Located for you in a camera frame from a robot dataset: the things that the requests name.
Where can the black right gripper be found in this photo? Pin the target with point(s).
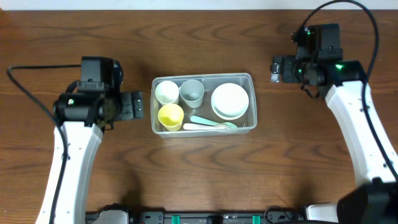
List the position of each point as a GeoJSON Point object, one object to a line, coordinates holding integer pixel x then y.
{"type": "Point", "coordinates": [277, 68]}

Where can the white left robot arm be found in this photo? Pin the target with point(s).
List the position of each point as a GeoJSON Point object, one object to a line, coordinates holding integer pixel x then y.
{"type": "Point", "coordinates": [83, 112]}

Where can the yellow plastic bowl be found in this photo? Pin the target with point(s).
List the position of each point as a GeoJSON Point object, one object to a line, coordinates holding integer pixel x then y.
{"type": "Point", "coordinates": [228, 117]}

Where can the grey plastic cup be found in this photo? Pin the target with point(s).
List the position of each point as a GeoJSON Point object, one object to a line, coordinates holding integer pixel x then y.
{"type": "Point", "coordinates": [192, 93]}

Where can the pink plastic fork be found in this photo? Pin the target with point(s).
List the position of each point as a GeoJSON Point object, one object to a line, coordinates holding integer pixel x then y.
{"type": "Point", "coordinates": [194, 126]}

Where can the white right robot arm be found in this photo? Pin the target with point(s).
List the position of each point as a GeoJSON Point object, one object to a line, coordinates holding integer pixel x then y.
{"type": "Point", "coordinates": [341, 83]}

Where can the mint green plastic spoon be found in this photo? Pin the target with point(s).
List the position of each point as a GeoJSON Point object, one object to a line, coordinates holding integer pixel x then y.
{"type": "Point", "coordinates": [200, 120]}

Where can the cream plastic cup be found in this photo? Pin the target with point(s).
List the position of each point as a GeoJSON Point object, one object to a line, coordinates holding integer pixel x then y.
{"type": "Point", "coordinates": [167, 92]}

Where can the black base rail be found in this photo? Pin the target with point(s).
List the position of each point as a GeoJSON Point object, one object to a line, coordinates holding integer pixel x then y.
{"type": "Point", "coordinates": [271, 215]}

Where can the clear plastic container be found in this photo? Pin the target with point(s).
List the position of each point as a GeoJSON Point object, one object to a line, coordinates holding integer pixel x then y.
{"type": "Point", "coordinates": [245, 123]}

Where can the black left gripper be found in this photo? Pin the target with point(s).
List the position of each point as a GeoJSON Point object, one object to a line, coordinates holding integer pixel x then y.
{"type": "Point", "coordinates": [137, 104]}

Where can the white plastic bowl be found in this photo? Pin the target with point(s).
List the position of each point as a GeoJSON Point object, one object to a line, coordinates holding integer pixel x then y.
{"type": "Point", "coordinates": [230, 99]}

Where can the yellow plastic cup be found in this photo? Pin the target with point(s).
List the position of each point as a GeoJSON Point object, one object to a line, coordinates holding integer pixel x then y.
{"type": "Point", "coordinates": [171, 117]}

